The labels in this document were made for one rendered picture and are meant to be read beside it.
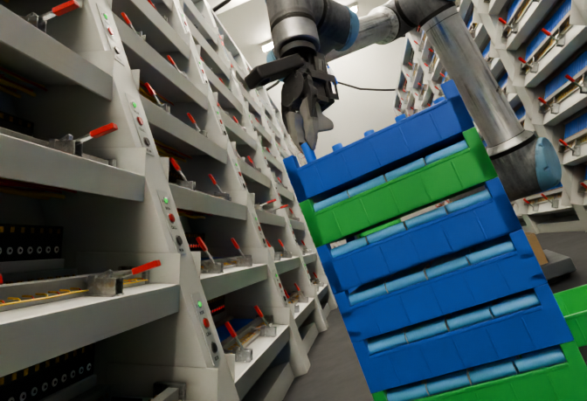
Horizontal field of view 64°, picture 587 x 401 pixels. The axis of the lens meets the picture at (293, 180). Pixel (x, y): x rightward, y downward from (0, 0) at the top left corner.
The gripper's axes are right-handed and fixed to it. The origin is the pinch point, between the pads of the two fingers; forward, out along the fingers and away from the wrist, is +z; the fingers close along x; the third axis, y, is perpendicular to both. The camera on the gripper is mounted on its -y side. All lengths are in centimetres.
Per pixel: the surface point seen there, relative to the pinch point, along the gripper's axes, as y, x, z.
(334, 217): 1.1, -2.9, 14.1
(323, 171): -0.2, -3.9, 6.7
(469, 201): 12.9, -19.9, 16.6
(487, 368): 15.9, -13.3, 39.8
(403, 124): 6.5, -16.5, 3.2
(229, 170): 21, 66, -24
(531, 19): 128, 5, -73
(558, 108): 145, 13, -41
